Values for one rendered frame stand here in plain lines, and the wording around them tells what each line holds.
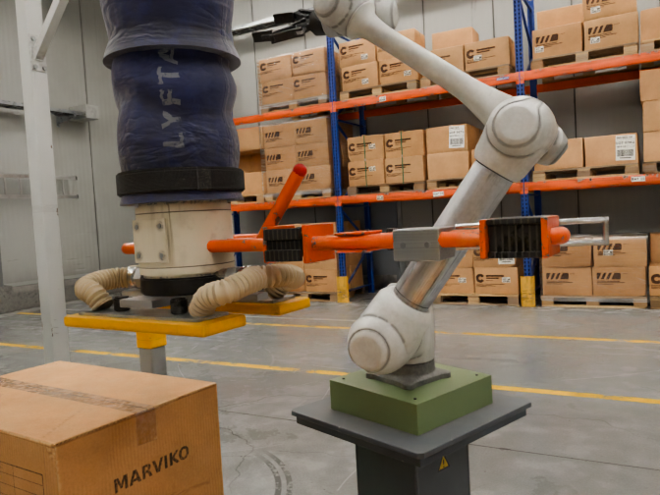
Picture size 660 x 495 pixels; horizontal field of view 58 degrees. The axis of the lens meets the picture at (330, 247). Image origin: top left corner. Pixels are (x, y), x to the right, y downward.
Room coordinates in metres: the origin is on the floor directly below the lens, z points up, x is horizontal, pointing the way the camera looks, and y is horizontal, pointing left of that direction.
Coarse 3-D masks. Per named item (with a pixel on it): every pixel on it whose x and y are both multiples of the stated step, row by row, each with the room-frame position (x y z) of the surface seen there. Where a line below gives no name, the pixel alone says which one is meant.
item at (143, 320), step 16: (176, 304) 0.95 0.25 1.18; (64, 320) 1.05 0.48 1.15; (80, 320) 1.02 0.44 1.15; (96, 320) 1.00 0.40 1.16; (112, 320) 0.98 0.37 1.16; (128, 320) 0.96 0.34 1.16; (144, 320) 0.94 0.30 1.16; (160, 320) 0.93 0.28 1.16; (176, 320) 0.92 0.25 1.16; (192, 320) 0.90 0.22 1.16; (208, 320) 0.91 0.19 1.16; (224, 320) 0.91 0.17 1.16; (240, 320) 0.94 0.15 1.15; (192, 336) 0.88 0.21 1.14
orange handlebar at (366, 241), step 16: (224, 240) 1.00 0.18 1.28; (240, 240) 0.98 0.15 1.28; (256, 240) 0.96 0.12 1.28; (320, 240) 0.90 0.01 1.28; (336, 240) 0.88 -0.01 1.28; (352, 240) 0.87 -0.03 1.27; (368, 240) 0.85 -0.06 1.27; (384, 240) 0.84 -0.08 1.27; (448, 240) 0.79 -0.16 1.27; (464, 240) 0.78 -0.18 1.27; (560, 240) 0.72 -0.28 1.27
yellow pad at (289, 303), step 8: (288, 296) 1.11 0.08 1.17; (232, 304) 1.09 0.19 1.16; (240, 304) 1.08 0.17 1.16; (248, 304) 1.07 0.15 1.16; (256, 304) 1.06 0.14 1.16; (264, 304) 1.05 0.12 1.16; (272, 304) 1.04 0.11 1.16; (280, 304) 1.04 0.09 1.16; (288, 304) 1.06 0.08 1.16; (296, 304) 1.08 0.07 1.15; (304, 304) 1.10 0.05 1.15; (232, 312) 1.09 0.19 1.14; (240, 312) 1.08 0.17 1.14; (248, 312) 1.07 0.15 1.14; (256, 312) 1.06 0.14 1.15; (264, 312) 1.05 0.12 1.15; (272, 312) 1.04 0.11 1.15; (280, 312) 1.04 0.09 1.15; (288, 312) 1.06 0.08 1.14
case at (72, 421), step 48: (0, 384) 1.42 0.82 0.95; (48, 384) 1.39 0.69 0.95; (96, 384) 1.37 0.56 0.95; (144, 384) 1.35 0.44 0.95; (192, 384) 1.32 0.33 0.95; (0, 432) 1.09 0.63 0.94; (48, 432) 1.06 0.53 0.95; (96, 432) 1.06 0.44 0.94; (144, 432) 1.15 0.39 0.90; (192, 432) 1.26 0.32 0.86; (0, 480) 1.09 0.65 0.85; (48, 480) 1.01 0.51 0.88; (96, 480) 1.06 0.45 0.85; (144, 480) 1.15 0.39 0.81; (192, 480) 1.25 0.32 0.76
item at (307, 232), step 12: (264, 228) 0.94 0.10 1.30; (276, 228) 0.96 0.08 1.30; (288, 228) 0.90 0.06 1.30; (300, 228) 0.90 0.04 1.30; (312, 228) 0.91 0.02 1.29; (324, 228) 0.94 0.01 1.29; (264, 240) 0.93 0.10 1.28; (276, 240) 0.92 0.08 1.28; (288, 240) 0.91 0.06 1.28; (300, 240) 0.90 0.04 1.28; (264, 252) 0.93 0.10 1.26; (276, 252) 0.92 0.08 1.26; (288, 252) 0.90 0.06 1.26; (300, 252) 0.89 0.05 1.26; (312, 252) 0.91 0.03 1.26; (324, 252) 0.94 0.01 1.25
